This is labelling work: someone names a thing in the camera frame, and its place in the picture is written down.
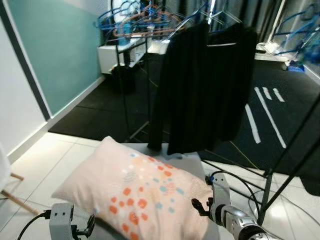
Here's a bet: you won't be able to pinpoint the pink pillow with coloured dots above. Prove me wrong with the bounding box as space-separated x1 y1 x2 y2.
51 136 217 240

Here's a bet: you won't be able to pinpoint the white chair with wooden legs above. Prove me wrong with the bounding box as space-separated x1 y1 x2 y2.
0 142 41 216

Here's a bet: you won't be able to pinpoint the black floor mat white lines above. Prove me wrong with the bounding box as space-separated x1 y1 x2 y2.
48 55 320 174

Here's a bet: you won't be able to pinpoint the long black hanging garment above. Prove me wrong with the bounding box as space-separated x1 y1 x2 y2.
147 22 211 156

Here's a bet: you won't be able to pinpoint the short black hanging garment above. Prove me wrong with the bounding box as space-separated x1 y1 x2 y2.
207 22 259 144

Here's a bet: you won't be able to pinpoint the black metal clothes rack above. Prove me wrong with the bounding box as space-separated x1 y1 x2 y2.
115 5 241 143

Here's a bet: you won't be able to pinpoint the black waste bin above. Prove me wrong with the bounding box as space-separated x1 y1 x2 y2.
111 64 137 96

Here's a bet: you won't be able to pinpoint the white low cabinet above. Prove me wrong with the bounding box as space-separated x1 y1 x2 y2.
97 39 171 75

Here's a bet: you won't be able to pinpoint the blue plastic clothes hanger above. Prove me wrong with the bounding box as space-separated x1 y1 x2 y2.
95 0 211 40
272 2 320 67

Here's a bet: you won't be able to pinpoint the pink clothes hanger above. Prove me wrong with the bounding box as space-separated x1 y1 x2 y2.
112 4 187 40

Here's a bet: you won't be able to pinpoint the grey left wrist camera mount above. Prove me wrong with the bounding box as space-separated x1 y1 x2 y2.
49 202 77 240

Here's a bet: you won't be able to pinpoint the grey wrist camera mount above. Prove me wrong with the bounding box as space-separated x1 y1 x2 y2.
49 202 77 240
209 172 232 213

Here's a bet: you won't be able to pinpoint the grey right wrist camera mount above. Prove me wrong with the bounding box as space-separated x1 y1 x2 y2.
209 172 232 213

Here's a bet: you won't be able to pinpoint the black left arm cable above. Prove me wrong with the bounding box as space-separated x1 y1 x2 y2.
17 210 52 240

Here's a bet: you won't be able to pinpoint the black metal slanted rack frame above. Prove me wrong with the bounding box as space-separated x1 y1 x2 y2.
200 95 320 227

